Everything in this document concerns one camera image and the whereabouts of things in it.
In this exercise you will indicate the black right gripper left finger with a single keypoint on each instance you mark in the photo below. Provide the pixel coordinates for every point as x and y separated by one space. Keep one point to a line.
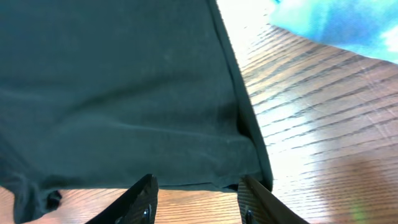
137 205

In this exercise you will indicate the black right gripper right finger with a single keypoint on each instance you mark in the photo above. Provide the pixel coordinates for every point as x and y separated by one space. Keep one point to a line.
257 205

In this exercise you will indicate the black t-shirt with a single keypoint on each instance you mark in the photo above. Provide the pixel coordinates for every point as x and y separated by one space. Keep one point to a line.
96 94

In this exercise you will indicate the light blue garment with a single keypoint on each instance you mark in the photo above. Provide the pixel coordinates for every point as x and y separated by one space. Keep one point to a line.
365 27

